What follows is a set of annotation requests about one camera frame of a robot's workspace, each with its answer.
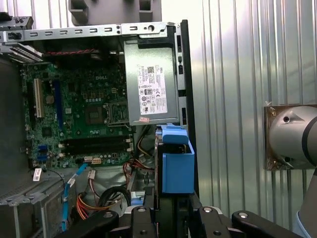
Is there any black RAM slot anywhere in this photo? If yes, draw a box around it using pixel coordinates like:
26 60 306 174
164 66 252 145
60 146 127 157
60 137 127 147

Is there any red black fan wire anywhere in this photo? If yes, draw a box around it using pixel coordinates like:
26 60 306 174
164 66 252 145
46 49 97 56

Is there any yellow orange wire bundle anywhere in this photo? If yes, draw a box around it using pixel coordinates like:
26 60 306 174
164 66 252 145
137 128 152 157

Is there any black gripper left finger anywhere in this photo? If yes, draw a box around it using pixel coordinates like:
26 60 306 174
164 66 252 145
57 190 159 238

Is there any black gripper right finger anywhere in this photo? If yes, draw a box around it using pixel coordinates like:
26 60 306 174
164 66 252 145
173 191 302 238

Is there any black cable loop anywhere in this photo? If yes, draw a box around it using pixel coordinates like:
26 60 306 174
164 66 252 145
96 185 132 212

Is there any grey part rack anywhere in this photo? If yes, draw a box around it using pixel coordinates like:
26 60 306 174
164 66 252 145
68 0 163 27

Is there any blue drive bay latch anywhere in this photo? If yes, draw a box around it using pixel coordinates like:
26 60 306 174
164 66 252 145
130 191 146 207

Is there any grey power supply unit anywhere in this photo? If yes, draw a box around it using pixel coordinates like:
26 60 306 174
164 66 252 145
123 39 179 126

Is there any CPU socket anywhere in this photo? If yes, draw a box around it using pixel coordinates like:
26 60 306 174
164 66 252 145
85 106 104 125

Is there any hard disk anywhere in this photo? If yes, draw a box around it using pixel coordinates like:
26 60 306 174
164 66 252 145
154 124 197 211

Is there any green motherboard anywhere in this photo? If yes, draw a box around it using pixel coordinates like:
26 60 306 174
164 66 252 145
19 63 136 170

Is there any metal slot retainer bracket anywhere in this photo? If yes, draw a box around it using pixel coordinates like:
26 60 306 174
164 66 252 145
0 12 35 54

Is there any perforated metal disk bay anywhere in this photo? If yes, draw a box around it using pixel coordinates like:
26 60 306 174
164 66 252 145
0 173 77 238

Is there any metal socket cover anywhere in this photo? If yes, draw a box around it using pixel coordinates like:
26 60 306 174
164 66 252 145
103 102 130 126

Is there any black open PC case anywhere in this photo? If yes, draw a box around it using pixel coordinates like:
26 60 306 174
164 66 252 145
0 16 201 238

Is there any red orange wire bundle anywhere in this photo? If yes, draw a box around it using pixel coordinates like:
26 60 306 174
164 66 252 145
122 158 159 185

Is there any white expansion slot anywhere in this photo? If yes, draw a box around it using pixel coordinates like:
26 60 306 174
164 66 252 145
33 78 45 119

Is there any blue wire with white label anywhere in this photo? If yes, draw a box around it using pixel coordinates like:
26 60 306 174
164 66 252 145
61 163 89 233

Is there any orange red power wire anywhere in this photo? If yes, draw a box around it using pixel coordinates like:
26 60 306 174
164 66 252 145
76 192 112 221

